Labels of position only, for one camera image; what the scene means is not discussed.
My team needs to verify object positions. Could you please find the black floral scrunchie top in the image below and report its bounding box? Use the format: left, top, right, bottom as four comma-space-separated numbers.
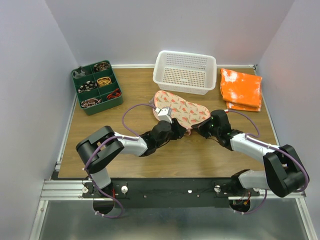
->
93, 61, 111, 73

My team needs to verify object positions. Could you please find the black white dotted scrunchie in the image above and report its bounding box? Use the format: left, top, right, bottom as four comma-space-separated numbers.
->
77, 81, 98, 94

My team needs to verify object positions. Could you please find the orange white cloth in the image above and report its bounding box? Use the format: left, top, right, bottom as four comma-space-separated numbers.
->
220, 68, 263, 112

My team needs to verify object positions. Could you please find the white plastic basket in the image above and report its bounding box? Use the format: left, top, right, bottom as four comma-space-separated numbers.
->
152, 50, 217, 95

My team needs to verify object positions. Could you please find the black floral scrunchie bottom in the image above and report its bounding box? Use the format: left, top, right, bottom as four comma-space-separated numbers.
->
80, 98, 102, 109

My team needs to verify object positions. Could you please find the green compartment tray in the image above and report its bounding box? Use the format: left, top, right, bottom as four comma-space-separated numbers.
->
70, 60, 123, 116

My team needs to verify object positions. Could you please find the orange black hair tie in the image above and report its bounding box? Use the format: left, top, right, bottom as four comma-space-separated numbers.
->
106, 88, 122, 100

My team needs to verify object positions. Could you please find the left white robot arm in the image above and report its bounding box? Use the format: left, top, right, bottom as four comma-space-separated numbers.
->
75, 118, 187, 198

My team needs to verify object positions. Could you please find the grey item in tray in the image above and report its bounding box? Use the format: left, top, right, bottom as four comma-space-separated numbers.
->
71, 66, 86, 79

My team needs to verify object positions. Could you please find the pink floral laundry bag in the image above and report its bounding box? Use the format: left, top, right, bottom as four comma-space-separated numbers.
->
148, 90, 211, 136

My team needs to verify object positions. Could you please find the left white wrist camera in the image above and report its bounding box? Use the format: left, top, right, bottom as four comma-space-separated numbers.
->
157, 107, 173, 124

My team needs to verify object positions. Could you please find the tan hair tie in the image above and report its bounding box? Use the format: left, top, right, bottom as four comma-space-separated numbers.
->
96, 76, 113, 86

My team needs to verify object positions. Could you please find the black floral scrunchie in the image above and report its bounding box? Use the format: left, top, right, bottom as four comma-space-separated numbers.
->
93, 61, 111, 73
80, 98, 102, 109

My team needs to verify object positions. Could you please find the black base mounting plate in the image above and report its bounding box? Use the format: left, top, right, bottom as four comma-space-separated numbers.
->
82, 177, 266, 210

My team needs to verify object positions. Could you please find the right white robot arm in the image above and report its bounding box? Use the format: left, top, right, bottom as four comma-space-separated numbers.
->
192, 110, 310, 198

